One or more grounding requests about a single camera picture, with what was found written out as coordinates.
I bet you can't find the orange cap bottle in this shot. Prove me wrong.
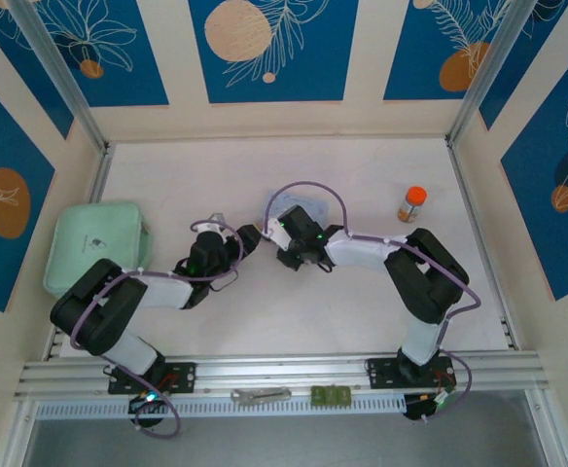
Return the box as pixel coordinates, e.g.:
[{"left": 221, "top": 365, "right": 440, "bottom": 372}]
[{"left": 397, "top": 186, "right": 429, "bottom": 225}]

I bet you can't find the mint green zip case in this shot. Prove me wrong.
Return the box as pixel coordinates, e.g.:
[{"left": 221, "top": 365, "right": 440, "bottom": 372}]
[{"left": 43, "top": 199, "right": 153, "bottom": 299}]

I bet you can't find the black left controller box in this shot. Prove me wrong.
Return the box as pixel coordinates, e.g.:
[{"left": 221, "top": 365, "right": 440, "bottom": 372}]
[{"left": 126, "top": 392, "right": 166, "bottom": 430}]

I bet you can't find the black controller box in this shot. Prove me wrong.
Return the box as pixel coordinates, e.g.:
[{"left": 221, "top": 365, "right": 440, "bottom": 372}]
[
  {"left": 402, "top": 388, "right": 456, "bottom": 423},
  {"left": 126, "top": 392, "right": 166, "bottom": 430}
]

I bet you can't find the black right controller box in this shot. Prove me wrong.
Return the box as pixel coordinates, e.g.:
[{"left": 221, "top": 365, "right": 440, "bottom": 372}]
[{"left": 402, "top": 388, "right": 456, "bottom": 423}]

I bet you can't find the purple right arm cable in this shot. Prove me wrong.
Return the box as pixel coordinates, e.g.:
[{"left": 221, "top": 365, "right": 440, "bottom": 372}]
[{"left": 263, "top": 180, "right": 484, "bottom": 425}]

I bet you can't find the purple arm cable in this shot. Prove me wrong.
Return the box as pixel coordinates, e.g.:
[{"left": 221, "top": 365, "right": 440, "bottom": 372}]
[
  {"left": 263, "top": 180, "right": 484, "bottom": 425},
  {"left": 69, "top": 219, "right": 245, "bottom": 442}
]

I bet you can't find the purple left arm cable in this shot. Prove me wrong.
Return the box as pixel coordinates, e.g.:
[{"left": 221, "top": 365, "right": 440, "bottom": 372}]
[{"left": 69, "top": 219, "right": 245, "bottom": 442}]

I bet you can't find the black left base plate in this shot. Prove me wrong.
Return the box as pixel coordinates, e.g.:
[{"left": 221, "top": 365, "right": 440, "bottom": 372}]
[{"left": 107, "top": 361, "right": 197, "bottom": 396}]

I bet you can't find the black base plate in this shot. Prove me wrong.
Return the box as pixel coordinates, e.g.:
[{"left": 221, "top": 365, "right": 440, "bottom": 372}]
[
  {"left": 107, "top": 361, "right": 197, "bottom": 396},
  {"left": 365, "top": 356, "right": 458, "bottom": 391}
]

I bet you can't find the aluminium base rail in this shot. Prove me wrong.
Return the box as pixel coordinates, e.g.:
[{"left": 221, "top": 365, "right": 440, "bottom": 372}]
[{"left": 13, "top": 350, "right": 544, "bottom": 402}]

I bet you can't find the white slotted cable duct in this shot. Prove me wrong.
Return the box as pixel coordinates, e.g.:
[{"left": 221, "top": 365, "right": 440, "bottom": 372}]
[{"left": 34, "top": 394, "right": 408, "bottom": 421}]

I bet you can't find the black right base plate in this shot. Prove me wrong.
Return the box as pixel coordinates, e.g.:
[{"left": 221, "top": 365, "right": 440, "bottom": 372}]
[{"left": 365, "top": 356, "right": 458, "bottom": 391}]

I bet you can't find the aluminium frame post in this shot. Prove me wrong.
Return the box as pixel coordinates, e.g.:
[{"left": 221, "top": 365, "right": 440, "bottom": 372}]
[
  {"left": 445, "top": 0, "right": 539, "bottom": 148},
  {"left": 7, "top": 0, "right": 111, "bottom": 153}
]

